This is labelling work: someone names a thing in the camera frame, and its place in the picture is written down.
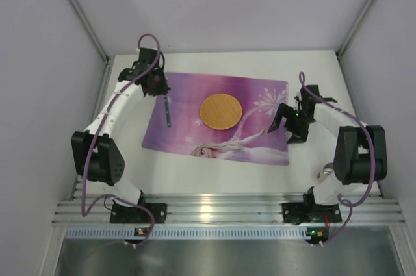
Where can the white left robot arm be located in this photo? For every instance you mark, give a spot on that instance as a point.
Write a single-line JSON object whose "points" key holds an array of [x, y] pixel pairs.
{"points": [[96, 155]]}

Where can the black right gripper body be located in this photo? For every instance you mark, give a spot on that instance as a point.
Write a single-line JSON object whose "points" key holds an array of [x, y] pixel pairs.
{"points": [[290, 120]]}

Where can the green-handled cutlery piece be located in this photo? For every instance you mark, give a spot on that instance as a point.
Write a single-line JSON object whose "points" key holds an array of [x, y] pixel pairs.
{"points": [[167, 111]]}

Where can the round woven orange plate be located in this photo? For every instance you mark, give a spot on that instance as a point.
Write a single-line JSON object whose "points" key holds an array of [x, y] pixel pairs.
{"points": [[220, 111]]}

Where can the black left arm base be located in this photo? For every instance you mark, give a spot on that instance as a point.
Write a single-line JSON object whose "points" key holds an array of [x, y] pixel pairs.
{"points": [[121, 214]]}

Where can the purple printed cloth placemat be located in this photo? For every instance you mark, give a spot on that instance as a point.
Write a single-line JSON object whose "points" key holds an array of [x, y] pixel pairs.
{"points": [[248, 141]]}

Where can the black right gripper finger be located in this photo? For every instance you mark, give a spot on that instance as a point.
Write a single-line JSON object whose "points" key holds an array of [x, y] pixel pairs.
{"points": [[298, 137], [283, 111]]}

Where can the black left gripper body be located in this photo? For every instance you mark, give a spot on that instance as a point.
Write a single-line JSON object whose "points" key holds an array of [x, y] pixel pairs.
{"points": [[159, 87]]}

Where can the white slotted cable duct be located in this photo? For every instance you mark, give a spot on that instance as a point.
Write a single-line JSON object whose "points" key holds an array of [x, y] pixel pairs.
{"points": [[188, 233]]}

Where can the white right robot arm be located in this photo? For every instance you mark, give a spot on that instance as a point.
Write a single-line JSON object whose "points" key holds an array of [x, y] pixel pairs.
{"points": [[360, 157]]}

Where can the small metal cup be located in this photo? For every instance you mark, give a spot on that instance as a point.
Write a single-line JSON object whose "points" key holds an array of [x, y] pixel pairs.
{"points": [[326, 171]]}

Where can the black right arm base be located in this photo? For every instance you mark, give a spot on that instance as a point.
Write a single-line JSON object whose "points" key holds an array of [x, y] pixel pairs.
{"points": [[307, 211]]}

